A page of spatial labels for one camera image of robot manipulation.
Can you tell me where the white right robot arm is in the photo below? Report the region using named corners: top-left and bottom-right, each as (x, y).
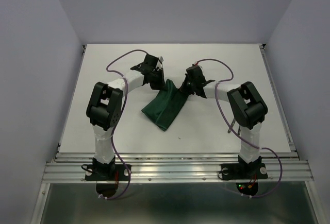
top-left (180, 65), bottom-right (268, 178)

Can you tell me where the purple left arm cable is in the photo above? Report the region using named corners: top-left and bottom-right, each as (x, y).
top-left (97, 49), bottom-right (149, 200)

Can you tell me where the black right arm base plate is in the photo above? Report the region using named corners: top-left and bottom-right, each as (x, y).
top-left (218, 156), bottom-right (268, 181)

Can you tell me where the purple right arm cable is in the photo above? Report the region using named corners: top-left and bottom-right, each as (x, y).
top-left (192, 59), bottom-right (284, 199)

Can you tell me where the dark green cloth napkin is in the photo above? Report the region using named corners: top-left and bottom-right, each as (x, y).
top-left (141, 79), bottom-right (189, 131)

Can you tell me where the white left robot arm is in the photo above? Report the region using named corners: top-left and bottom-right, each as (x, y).
top-left (86, 54), bottom-right (165, 180)

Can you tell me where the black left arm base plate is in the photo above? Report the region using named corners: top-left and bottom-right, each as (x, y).
top-left (81, 158), bottom-right (130, 181)

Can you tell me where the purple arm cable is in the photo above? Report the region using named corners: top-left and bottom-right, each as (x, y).
top-left (97, 49), bottom-right (149, 200)
top-left (192, 59), bottom-right (284, 199)

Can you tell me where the steel fork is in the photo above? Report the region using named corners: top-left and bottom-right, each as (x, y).
top-left (227, 118), bottom-right (236, 133)

